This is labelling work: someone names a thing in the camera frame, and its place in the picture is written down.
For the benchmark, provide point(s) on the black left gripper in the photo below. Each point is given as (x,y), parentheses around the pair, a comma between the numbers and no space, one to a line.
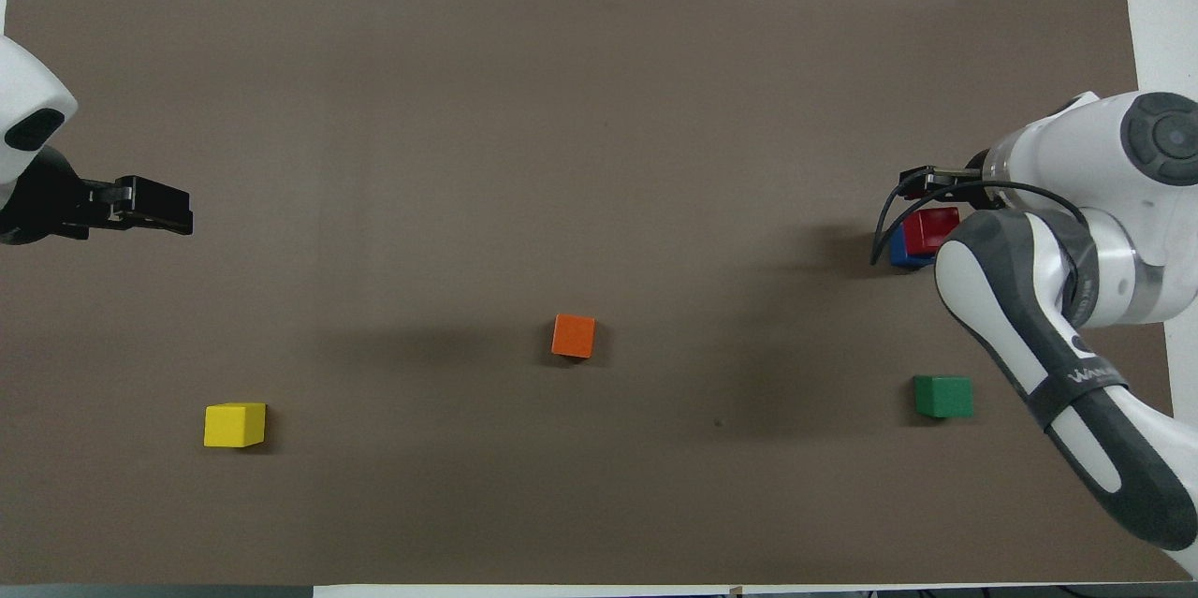
(47,205)

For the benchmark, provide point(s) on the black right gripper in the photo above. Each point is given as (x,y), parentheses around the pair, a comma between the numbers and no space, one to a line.
(941,183)

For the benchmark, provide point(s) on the red wooden block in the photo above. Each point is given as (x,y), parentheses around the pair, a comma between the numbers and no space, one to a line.
(934,230)

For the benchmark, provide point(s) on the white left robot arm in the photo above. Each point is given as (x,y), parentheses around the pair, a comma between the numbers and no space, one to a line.
(28,111)

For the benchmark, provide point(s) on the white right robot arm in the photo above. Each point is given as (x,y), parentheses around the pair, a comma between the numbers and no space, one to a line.
(1076,298)

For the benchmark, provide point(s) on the blue wooden block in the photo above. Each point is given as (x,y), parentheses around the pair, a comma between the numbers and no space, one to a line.
(898,254)

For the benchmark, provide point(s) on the green wooden block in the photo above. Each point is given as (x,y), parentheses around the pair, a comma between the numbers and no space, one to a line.
(943,397)

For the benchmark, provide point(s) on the yellow wooden block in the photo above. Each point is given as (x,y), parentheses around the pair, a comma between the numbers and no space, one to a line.
(234,425)

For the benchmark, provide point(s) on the orange wooden block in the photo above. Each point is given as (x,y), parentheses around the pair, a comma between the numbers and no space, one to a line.
(573,336)

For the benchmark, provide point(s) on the brown table mat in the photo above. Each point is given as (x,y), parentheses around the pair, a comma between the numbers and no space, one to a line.
(562,158)

